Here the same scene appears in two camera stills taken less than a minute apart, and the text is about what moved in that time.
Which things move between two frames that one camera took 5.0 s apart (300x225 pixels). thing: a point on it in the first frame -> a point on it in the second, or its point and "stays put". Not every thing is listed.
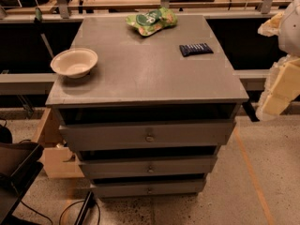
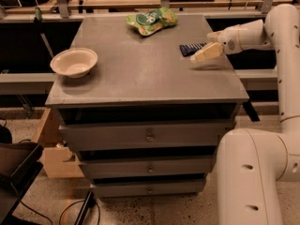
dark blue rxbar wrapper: (195, 49) stays put
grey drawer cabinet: (146, 101) stays put
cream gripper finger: (272, 26) -> (214, 37)
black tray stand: (20, 164) stays put
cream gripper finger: (281, 85) -> (214, 50)
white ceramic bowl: (74, 62) stays put
